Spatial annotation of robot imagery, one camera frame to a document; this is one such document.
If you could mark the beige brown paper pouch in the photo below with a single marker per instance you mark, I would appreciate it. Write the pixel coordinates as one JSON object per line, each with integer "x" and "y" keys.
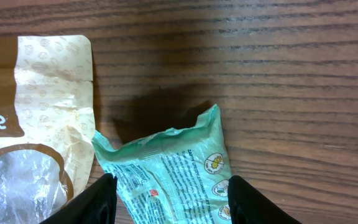
{"x": 46, "y": 124}

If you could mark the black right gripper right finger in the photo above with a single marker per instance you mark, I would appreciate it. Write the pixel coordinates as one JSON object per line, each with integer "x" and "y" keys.
{"x": 248, "y": 206}

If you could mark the teal white snack packet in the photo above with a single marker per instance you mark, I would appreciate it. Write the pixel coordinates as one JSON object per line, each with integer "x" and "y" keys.
{"x": 174, "y": 176}

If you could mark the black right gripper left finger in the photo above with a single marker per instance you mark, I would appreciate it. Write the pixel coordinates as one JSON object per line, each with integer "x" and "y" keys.
{"x": 96, "y": 205}

